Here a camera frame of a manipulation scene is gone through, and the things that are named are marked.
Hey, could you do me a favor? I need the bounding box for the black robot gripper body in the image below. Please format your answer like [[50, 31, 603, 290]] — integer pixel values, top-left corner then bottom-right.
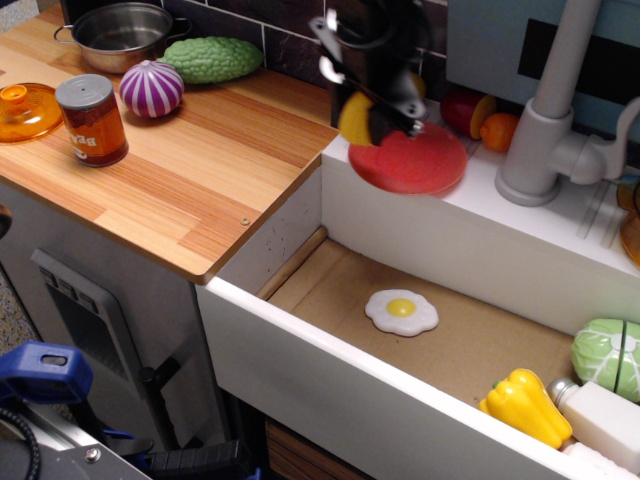
[[309, 16, 427, 136]]

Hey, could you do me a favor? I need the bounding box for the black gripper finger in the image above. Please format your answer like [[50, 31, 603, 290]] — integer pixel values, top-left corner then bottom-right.
[[329, 81, 357, 113], [368, 105, 405, 146]]

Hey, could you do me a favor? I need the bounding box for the yellow toy corn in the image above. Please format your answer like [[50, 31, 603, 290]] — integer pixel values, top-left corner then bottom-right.
[[338, 92, 373, 146]]

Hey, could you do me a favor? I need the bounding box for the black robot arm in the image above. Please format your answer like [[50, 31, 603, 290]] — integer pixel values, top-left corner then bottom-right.
[[309, 1, 430, 146]]

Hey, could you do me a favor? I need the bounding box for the red plastic plate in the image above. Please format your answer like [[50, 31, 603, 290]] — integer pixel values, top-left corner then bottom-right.
[[348, 123, 468, 195]]

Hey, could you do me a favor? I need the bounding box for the yellow toy potato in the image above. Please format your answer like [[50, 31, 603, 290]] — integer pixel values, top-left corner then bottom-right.
[[411, 72, 426, 99]]

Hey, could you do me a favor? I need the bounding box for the red toy apple half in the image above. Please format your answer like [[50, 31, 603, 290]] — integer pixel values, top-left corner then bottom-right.
[[440, 88, 497, 140]]

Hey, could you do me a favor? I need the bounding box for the orange toy fruit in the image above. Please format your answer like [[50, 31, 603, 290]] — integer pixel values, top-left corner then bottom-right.
[[480, 113, 520, 153]]

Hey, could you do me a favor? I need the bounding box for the green toy bitter gourd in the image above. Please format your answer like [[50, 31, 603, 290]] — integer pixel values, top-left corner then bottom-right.
[[158, 36, 264, 85]]

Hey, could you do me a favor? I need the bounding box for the grey toy faucet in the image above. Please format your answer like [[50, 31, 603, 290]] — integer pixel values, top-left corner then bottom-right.
[[495, 1, 639, 207]]

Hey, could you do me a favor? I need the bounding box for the purple striped toy onion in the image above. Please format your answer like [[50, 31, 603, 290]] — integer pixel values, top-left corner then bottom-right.
[[119, 60, 185, 118]]

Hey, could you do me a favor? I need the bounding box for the toy fried egg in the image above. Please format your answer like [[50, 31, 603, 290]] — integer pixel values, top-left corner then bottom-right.
[[364, 289, 439, 337]]

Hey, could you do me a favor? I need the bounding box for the white toy sink basin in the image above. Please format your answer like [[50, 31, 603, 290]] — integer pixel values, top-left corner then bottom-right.
[[196, 138, 639, 479]]

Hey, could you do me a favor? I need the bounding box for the steel cooking pot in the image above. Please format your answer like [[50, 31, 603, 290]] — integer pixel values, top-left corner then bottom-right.
[[53, 2, 192, 74]]

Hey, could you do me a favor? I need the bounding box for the orange toy beans can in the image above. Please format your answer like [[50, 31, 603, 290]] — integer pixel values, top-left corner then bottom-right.
[[55, 74, 129, 167]]

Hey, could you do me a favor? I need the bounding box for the orange transparent pot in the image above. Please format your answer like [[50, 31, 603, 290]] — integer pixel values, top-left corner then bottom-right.
[[616, 175, 640, 266]]

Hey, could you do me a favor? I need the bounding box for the orange transparent pot lid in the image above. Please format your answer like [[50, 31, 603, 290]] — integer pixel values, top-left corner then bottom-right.
[[1, 83, 63, 145]]

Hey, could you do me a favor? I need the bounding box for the yellow toy bell pepper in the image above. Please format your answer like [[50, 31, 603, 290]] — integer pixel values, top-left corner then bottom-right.
[[479, 368, 573, 450]]

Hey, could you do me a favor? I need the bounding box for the green toy cabbage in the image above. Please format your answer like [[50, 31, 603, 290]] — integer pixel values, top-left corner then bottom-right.
[[571, 319, 639, 404]]

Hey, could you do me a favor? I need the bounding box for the grey toy oven door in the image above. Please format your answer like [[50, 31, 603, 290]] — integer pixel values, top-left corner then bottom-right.
[[31, 249, 180, 399]]

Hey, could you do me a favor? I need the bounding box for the white toy bottle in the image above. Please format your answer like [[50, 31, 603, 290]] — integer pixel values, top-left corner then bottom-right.
[[548, 378, 639, 474]]

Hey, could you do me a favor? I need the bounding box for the blue clamp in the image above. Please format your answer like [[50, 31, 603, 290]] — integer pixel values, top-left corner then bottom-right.
[[1, 341, 93, 406]]

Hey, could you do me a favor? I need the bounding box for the black braided cable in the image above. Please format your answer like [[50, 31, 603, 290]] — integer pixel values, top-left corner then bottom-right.
[[0, 405, 42, 480]]

